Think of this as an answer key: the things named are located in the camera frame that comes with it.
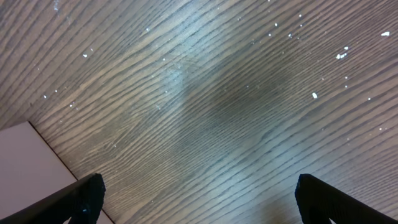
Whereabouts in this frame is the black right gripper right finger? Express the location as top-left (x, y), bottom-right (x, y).
top-left (295, 174), bottom-right (397, 224)

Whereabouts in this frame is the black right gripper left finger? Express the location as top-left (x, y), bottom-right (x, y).
top-left (1, 173), bottom-right (106, 224)

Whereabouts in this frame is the white cardboard box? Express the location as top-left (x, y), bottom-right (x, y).
top-left (1, 122), bottom-right (111, 223)

